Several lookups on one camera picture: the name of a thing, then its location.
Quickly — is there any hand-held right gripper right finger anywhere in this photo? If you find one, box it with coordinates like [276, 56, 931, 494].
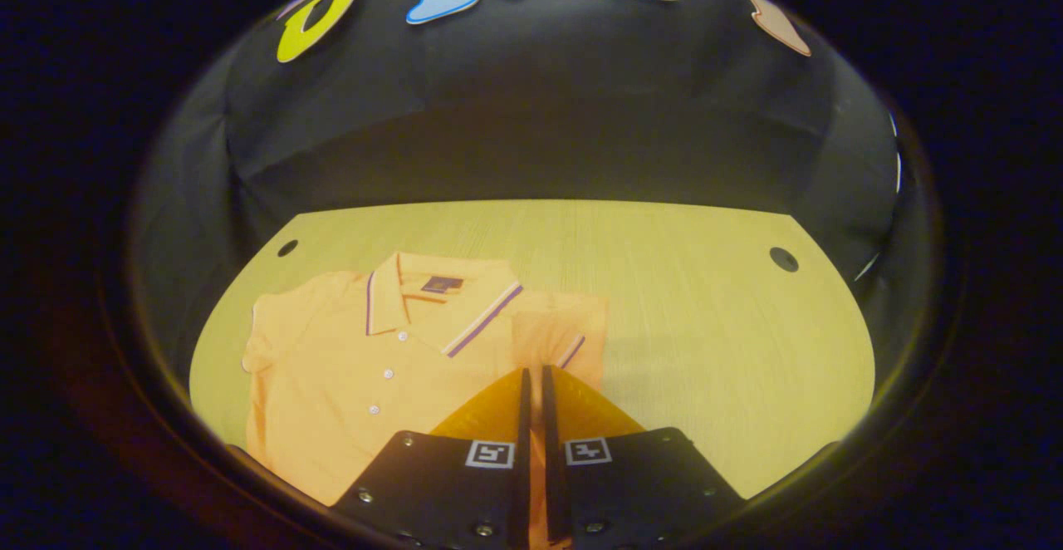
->
[544, 365, 744, 550]

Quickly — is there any orange polo T-shirt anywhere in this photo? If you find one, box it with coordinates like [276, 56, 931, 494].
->
[241, 251, 611, 544]

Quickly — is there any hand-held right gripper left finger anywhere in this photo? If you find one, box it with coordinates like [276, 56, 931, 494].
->
[332, 367, 532, 550]

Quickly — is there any black backdrop cloth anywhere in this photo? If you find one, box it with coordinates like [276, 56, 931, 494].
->
[133, 0, 914, 418]

